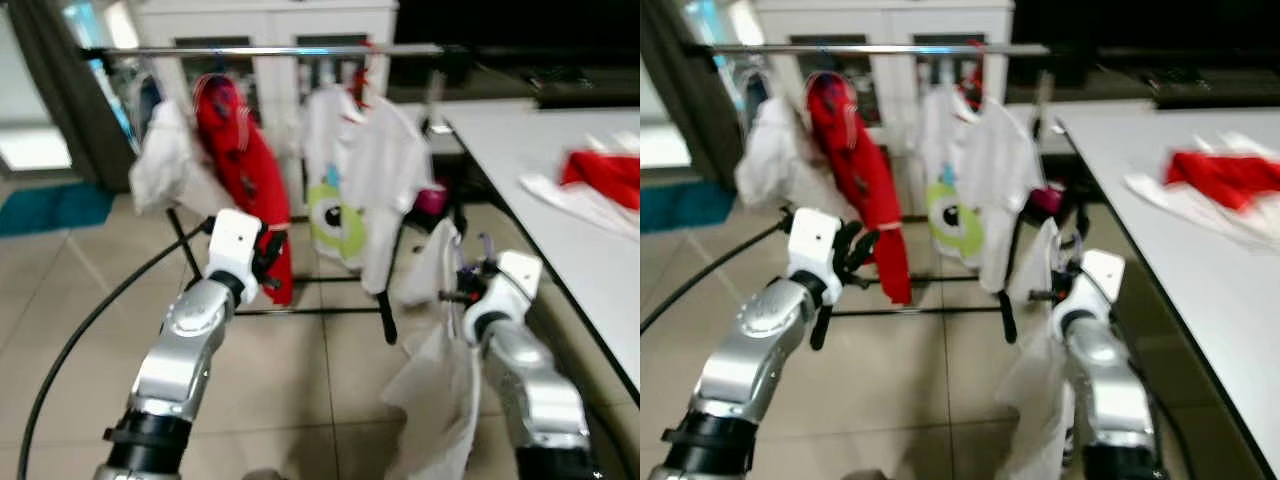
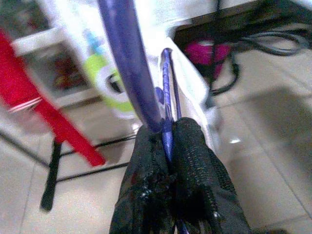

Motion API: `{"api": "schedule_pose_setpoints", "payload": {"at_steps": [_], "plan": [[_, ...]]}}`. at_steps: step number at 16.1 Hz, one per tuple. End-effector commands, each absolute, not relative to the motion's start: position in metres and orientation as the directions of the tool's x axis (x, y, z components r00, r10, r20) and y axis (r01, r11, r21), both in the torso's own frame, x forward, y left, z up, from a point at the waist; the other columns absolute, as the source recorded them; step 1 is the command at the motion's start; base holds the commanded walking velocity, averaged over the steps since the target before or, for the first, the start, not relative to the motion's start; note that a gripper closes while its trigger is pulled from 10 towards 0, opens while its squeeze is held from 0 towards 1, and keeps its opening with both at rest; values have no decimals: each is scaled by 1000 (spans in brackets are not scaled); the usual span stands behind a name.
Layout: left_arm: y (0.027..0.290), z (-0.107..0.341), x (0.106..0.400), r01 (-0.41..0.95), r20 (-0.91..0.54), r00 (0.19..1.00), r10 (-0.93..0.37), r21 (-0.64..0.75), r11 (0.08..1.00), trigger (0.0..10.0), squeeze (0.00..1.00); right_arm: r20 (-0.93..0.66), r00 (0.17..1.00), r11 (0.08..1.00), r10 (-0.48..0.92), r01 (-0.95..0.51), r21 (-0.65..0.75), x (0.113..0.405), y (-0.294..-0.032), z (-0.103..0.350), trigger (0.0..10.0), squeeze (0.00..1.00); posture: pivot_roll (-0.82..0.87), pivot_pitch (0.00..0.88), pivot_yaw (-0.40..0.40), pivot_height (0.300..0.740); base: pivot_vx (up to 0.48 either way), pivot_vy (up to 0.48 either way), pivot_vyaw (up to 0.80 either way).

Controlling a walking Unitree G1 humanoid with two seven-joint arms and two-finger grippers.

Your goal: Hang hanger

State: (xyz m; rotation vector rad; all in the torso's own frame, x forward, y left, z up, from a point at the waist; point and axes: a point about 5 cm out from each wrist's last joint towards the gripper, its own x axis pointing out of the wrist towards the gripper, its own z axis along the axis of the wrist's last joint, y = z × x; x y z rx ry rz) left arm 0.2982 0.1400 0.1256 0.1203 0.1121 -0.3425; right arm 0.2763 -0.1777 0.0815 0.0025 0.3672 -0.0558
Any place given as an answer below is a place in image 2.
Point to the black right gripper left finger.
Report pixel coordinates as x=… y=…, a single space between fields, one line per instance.
x=143 y=182

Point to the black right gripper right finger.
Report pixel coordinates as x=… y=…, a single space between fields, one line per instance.
x=200 y=182

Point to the white t-shirt small print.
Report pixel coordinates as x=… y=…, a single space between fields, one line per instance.
x=190 y=80

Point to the purple plastic clothes hanger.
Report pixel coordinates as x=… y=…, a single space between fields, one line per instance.
x=126 y=48

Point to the black metal clothes rack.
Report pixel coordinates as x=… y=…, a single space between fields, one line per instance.
x=51 y=175

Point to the white monster print shirt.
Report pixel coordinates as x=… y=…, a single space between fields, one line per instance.
x=97 y=68

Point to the pink bag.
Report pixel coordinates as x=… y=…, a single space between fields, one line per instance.
x=202 y=52

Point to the white glass-door cabinet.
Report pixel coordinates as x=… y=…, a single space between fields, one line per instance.
x=61 y=63

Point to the red polo shirt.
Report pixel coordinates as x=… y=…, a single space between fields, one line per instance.
x=24 y=97

